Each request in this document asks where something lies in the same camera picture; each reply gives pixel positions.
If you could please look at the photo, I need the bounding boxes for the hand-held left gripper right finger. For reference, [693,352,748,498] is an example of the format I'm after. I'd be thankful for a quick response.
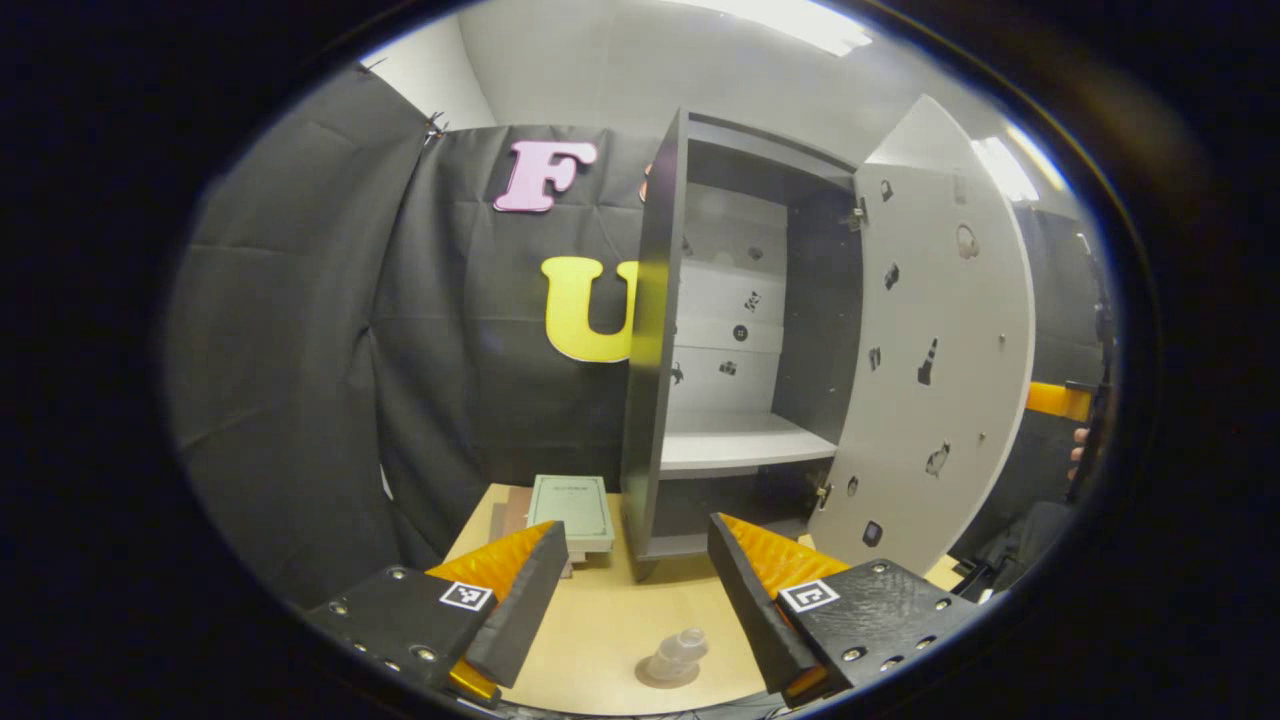
[708,513,986,709]

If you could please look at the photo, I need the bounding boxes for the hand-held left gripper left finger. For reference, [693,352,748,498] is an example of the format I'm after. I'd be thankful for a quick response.
[305,518,569,706]

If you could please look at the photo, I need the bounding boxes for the clear plastic bottle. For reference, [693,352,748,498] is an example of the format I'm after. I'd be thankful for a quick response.
[645,628,711,683]

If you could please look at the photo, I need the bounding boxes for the light grey cabinet door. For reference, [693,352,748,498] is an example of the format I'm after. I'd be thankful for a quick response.
[808,95,1036,578]

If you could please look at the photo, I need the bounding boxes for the round brown coaster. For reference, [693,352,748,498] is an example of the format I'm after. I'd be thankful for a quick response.
[635,655,701,690]

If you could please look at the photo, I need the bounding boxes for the dark grey cabinet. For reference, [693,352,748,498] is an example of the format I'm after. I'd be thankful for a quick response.
[620,108,866,583]

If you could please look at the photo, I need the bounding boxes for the green book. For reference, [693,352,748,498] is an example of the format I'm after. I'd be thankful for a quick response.
[527,474,616,553]

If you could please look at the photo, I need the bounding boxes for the black table clamp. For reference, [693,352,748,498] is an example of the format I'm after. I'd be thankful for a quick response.
[950,560,997,602]

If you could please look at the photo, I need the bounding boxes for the long ceiling light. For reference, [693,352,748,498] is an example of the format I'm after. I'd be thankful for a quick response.
[680,0,873,56]
[972,135,1041,203]

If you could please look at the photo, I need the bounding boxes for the black backdrop cloth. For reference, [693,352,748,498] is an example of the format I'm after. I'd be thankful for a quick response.
[165,65,1111,606]

